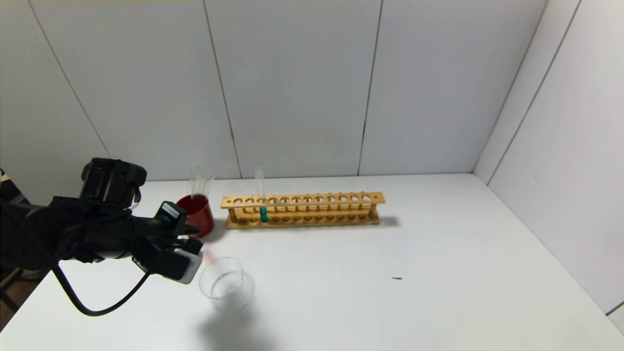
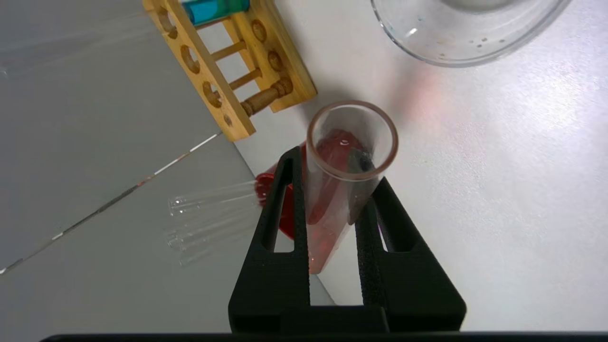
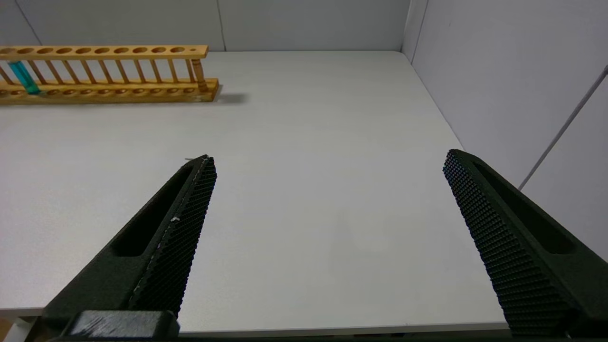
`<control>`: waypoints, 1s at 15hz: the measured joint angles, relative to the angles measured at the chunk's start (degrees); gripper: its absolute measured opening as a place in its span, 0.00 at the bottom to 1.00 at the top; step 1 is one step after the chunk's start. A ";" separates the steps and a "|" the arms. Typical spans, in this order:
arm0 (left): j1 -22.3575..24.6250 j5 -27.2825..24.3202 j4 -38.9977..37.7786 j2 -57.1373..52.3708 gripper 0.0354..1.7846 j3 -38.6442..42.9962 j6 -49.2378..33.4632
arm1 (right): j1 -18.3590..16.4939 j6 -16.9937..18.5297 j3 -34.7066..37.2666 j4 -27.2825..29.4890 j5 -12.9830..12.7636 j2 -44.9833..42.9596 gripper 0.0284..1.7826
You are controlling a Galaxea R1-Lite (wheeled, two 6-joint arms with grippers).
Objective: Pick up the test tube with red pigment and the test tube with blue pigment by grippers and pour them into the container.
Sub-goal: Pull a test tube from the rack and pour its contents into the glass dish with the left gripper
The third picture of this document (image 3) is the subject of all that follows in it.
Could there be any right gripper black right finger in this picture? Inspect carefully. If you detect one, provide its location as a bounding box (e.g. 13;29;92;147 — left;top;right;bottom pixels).
443;149;608;340

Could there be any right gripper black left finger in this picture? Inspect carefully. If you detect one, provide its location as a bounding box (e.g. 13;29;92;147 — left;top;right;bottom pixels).
28;154;218;342

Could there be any blue pigment glass test tube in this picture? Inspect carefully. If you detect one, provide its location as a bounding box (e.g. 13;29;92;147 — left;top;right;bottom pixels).
9;60;41;95

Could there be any wooden test tube rack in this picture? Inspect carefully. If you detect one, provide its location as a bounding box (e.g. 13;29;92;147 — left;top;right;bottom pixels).
0;45;220;105

